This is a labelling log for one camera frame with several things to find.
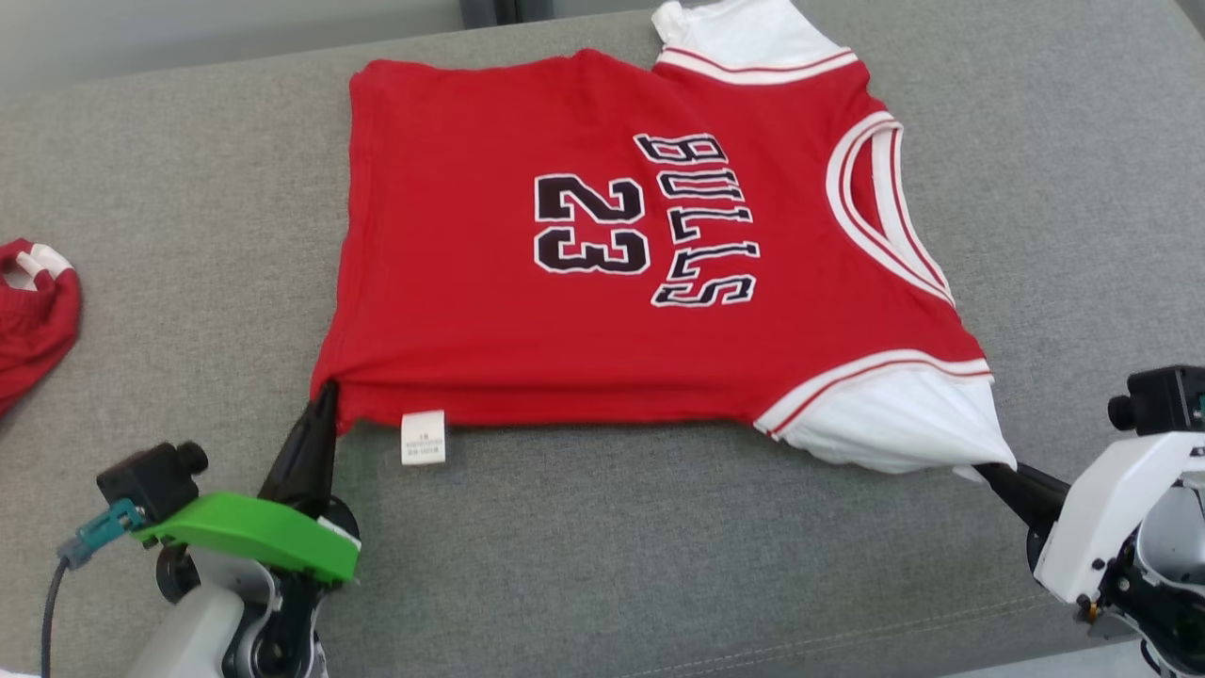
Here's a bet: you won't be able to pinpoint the red white-striped shorts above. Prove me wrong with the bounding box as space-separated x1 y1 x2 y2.
0 238 83 415

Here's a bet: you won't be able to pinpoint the grey wall post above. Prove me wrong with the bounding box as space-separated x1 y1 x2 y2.
458 0 556 29

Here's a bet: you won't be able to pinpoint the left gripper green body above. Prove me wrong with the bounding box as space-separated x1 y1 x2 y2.
135 492 362 678

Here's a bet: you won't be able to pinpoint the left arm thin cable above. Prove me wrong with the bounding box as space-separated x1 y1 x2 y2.
38 556 76 678

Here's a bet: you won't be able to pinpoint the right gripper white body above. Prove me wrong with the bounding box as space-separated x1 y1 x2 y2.
1033 430 1205 605

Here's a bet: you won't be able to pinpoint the left camera teal connector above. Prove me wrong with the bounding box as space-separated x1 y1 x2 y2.
58 499 147 571

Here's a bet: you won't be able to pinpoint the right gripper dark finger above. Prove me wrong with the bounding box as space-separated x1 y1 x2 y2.
974 460 1072 534

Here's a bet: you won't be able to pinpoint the red Bulls jersey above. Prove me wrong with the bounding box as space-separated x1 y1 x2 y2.
311 0 1018 476

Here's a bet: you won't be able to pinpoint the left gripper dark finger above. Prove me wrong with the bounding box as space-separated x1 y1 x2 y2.
257 379 340 521

